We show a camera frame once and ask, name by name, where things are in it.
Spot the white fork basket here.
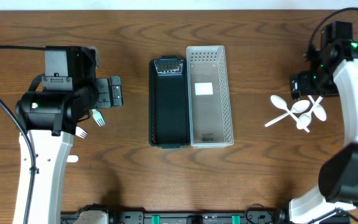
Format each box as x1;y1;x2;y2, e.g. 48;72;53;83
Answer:
91;109;106;127

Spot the white spoon pointing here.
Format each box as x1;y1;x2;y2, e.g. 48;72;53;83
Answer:
265;100;310;127

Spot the white spoon pile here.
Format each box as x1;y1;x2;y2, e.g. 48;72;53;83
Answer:
270;95;310;133

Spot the white spoon with upper handle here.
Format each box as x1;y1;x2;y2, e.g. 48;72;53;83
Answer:
308;95;327;121

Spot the white spoon bowl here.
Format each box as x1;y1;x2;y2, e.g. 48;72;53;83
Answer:
296;95;323;129

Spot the white fork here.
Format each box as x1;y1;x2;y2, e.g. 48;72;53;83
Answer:
75;126;88;139
67;155;79;163

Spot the black plastic mesh basket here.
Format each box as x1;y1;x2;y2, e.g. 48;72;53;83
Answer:
149;55;190;149

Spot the clear plastic mesh basket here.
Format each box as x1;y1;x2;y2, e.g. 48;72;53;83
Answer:
186;45;234;149

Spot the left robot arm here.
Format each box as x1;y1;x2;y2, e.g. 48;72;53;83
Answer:
13;46;124;223

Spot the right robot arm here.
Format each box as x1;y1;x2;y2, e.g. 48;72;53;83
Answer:
279;21;358;223

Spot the white label in basket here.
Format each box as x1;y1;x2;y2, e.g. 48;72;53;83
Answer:
195;82;213;95

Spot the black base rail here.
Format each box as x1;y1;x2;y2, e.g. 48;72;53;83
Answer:
60;204;290;224

